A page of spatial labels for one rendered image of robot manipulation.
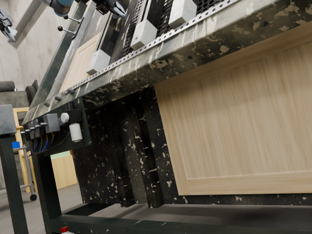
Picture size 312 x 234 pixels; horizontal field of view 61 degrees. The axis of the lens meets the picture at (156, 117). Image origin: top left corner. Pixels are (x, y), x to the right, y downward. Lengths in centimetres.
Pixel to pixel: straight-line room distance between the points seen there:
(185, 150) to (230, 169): 22
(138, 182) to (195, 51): 85
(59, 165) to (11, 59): 621
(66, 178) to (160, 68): 445
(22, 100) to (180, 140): 713
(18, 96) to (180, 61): 736
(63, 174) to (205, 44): 461
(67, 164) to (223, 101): 445
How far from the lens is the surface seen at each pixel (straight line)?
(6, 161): 182
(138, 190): 151
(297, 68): 99
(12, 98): 810
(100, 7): 150
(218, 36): 85
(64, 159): 527
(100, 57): 136
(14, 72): 1057
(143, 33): 111
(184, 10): 100
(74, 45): 199
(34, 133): 155
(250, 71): 104
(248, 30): 83
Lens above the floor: 55
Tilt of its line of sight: 4 degrees up
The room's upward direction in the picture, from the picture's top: 13 degrees counter-clockwise
